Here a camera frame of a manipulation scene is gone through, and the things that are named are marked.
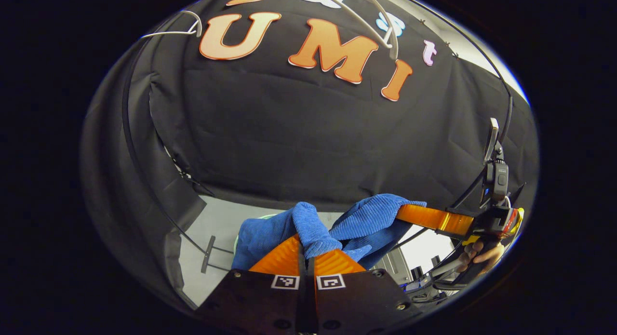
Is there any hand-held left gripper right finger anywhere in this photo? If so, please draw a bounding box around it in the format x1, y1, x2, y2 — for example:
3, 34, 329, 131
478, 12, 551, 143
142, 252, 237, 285
308, 248, 425, 335

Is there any black clothes rack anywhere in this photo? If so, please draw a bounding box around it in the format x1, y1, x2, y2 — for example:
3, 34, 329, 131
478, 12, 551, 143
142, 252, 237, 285
121, 0, 514, 274

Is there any green laundry hamper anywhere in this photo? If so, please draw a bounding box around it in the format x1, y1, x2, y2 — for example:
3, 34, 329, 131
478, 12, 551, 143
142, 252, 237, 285
233, 213, 285, 254

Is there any white plastic hanger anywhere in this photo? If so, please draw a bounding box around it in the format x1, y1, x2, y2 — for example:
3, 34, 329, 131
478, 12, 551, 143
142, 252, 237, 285
141, 11, 203, 39
308, 0, 401, 61

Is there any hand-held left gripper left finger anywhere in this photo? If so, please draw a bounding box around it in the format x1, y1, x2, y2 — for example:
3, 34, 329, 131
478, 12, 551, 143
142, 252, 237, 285
195, 234, 309, 335

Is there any blue corduroy jacket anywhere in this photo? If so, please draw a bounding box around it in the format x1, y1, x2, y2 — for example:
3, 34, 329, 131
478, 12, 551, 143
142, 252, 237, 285
231, 194, 427, 273

